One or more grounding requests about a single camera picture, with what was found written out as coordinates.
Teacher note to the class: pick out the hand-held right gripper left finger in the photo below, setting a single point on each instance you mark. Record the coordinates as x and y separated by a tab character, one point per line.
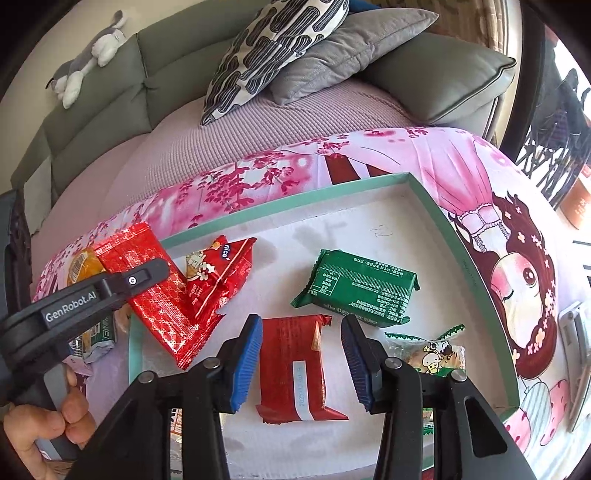
244	364

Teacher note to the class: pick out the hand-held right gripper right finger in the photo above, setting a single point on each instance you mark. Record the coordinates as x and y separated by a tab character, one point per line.
358	364

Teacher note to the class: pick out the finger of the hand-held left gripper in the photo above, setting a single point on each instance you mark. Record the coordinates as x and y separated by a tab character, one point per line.
134	279

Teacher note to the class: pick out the red gold patterned snack packet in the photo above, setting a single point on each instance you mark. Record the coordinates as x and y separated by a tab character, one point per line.
157	309

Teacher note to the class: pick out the red white striped snack packet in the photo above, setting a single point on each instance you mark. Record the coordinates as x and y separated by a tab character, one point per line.
291	369

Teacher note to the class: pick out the yellow snack packet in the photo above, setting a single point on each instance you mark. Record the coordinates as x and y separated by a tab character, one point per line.
81	267

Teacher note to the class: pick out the cookie packet with green edges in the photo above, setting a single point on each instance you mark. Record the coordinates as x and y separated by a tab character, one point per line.
429	357

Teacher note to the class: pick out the red cartoon print snack bag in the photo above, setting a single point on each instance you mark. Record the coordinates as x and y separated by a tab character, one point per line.
207	281

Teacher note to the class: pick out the teal cardboard box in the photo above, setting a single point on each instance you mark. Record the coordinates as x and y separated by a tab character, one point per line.
323	230

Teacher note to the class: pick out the person's left hand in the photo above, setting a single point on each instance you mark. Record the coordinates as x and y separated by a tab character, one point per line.
27	429

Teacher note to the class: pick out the green white snack packet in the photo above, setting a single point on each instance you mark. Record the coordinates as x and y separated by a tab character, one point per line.
99	341

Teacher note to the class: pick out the dark carved furniture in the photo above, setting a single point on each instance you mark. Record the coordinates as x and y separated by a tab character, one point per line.
16	217

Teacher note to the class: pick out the pink sofa cover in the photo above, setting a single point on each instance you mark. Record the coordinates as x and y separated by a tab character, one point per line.
231	152

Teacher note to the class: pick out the silver metal object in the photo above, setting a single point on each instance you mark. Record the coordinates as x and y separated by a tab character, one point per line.
572	350

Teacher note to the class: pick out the pink printed blanket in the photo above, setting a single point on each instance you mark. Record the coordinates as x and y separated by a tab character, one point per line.
461	175

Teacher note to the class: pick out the grey white plush toy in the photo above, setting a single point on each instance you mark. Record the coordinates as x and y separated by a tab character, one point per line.
97	48

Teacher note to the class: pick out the black white patterned pillow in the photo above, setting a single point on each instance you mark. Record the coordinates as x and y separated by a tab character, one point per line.
268	55

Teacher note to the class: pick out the orange brown box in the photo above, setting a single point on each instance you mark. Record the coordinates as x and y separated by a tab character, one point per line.
577	203

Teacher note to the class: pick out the grey green sofa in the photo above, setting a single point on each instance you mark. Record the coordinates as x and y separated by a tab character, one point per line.
438	78

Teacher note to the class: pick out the grey pillow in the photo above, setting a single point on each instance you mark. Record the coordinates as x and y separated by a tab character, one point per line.
341	50

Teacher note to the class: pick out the black balcony railing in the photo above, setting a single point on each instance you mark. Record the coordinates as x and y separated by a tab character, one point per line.
568	129

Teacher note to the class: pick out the blue cloth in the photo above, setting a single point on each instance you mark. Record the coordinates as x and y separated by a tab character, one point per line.
364	4

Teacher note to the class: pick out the black door frame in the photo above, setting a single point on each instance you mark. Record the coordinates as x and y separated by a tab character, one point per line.
526	69

